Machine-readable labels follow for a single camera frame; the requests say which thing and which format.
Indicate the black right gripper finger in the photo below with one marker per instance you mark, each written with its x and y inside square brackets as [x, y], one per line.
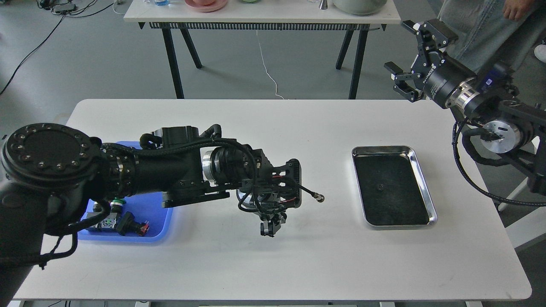
[433, 36]
[408, 84]

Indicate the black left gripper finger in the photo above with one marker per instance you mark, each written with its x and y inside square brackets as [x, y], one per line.
[268, 227]
[277, 220]

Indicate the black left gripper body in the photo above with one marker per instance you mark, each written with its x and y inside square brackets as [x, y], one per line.
[270, 191]

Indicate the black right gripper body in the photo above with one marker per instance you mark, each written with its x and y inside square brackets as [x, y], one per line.
[439, 76]

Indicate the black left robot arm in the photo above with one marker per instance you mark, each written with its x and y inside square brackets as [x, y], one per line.
[58, 181]

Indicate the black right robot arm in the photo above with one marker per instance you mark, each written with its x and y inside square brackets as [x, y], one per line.
[496, 130]

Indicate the silver metal tray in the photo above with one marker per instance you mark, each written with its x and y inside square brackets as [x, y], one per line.
[405, 202]

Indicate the blue plastic tray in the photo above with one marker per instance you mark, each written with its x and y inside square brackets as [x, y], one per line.
[145, 207]

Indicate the person's hand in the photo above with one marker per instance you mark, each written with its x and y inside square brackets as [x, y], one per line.
[516, 9]

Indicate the person in jeans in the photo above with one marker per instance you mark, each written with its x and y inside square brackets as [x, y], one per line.
[486, 37]

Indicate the grey green bowl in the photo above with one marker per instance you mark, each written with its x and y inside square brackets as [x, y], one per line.
[360, 7]

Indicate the white background table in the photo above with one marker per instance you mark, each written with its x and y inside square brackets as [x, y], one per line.
[296, 15]

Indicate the pink plate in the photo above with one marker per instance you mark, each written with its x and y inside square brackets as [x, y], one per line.
[206, 5]

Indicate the black red selector switch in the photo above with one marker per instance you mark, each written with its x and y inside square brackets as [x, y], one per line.
[127, 224]

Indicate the green push button switch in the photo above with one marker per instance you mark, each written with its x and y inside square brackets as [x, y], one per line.
[109, 223]

